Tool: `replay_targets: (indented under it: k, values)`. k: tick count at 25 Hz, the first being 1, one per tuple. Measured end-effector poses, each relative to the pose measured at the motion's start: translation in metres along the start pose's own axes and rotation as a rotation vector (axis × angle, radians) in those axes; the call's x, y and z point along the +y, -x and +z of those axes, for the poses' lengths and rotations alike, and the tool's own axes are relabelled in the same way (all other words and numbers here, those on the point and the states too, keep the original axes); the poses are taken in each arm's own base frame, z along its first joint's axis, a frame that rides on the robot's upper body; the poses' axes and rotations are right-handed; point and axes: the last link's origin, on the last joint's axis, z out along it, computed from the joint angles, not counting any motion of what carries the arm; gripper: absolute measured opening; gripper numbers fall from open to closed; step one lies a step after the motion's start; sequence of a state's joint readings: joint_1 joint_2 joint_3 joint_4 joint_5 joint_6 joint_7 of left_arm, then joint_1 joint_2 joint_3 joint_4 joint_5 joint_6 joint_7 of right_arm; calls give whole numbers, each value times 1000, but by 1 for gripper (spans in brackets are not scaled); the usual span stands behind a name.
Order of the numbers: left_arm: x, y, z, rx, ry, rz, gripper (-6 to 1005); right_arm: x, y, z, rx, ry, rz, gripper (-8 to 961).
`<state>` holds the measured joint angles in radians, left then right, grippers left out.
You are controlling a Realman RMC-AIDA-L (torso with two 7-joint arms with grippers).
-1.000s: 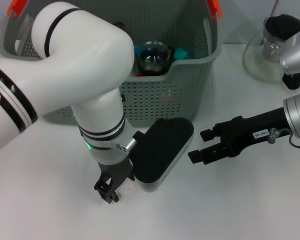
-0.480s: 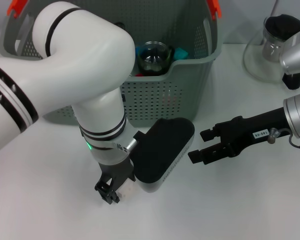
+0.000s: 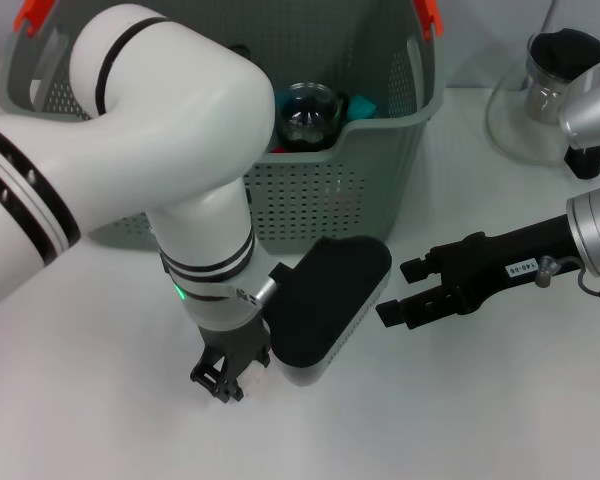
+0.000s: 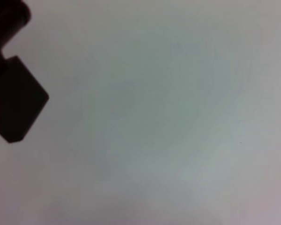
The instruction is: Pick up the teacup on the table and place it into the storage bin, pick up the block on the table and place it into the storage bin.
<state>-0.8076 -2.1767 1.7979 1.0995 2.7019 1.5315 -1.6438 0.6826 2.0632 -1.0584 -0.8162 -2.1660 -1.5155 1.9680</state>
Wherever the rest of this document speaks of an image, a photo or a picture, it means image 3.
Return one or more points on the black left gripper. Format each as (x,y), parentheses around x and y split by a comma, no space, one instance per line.
(235,340)

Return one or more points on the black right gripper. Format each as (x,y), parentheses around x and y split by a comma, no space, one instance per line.
(500,270)

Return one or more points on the cyan square toy brick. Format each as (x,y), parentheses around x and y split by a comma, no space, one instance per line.
(364,106)

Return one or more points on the glass teacup with black sleeve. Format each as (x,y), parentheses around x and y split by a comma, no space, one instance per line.
(310,120)

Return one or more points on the grey perforated plastic storage basket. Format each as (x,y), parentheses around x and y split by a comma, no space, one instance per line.
(355,200)

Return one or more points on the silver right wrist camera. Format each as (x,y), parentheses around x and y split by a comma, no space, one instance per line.
(592,115)

